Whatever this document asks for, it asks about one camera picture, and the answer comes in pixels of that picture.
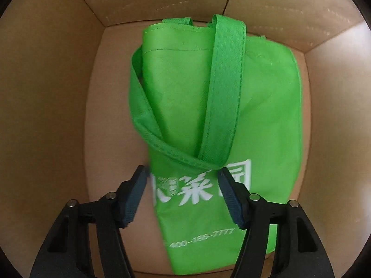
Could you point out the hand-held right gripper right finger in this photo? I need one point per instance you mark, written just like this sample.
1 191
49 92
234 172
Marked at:
232 199

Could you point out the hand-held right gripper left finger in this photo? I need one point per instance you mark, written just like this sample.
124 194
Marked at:
134 199

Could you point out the green fabric tote bag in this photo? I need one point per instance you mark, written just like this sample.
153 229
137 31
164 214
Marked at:
260 115

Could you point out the brown cardboard box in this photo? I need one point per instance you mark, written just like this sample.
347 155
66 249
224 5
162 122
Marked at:
52 107

